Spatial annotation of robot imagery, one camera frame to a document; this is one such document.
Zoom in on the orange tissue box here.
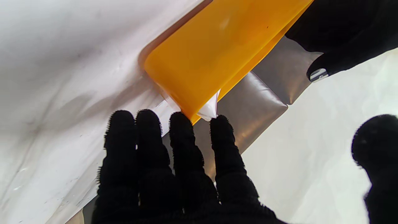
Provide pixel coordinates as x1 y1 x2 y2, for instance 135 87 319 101
144 0 314 125

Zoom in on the brown leather sofa back cushion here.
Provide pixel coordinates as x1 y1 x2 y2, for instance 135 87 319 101
162 72 288 181
252 36 324 105

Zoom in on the brown leather sofa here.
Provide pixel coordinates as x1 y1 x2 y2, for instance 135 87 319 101
82 36 324 224

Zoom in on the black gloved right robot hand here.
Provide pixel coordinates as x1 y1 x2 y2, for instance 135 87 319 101
92 109 398 224

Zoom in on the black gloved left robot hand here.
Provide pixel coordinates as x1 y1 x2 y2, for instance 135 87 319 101
285 0 398 83

